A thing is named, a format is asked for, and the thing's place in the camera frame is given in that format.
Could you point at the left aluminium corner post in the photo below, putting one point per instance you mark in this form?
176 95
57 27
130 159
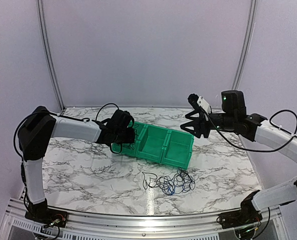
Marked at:
48 55

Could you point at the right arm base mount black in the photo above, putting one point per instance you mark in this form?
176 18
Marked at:
238 218

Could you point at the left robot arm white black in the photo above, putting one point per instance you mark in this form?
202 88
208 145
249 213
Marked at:
32 137

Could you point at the aluminium front frame rail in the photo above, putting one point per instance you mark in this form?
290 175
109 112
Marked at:
92 226

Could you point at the aluminium corner post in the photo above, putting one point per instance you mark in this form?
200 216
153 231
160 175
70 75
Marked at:
48 55
247 41

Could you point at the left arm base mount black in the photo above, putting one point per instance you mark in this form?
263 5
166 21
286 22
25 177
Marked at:
50 216

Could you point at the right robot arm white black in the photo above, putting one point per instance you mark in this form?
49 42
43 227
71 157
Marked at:
253 127

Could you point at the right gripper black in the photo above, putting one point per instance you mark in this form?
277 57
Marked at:
199 123

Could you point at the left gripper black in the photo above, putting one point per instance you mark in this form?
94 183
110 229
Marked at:
131 137

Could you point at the green three-compartment plastic bin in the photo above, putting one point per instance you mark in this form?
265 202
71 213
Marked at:
159 145

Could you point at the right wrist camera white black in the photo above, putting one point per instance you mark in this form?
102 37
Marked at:
199 103

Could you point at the right aluminium corner post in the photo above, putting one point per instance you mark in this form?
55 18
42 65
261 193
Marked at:
247 41

